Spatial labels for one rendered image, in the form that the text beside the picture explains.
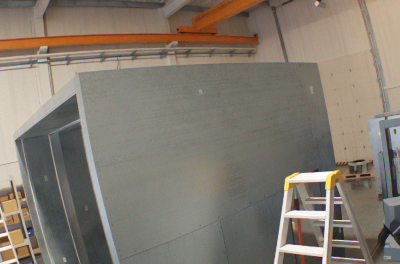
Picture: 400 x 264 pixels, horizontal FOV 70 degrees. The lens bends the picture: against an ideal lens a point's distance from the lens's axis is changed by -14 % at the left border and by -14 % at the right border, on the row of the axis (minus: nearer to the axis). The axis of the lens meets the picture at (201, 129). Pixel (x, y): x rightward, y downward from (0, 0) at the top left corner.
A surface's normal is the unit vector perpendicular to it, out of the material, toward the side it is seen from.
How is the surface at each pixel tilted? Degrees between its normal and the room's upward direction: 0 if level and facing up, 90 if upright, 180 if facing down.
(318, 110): 90
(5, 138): 90
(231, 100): 90
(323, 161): 90
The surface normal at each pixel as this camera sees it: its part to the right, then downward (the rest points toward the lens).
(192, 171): 0.62, -0.11
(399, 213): -0.23, 0.06
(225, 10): -0.76, 0.16
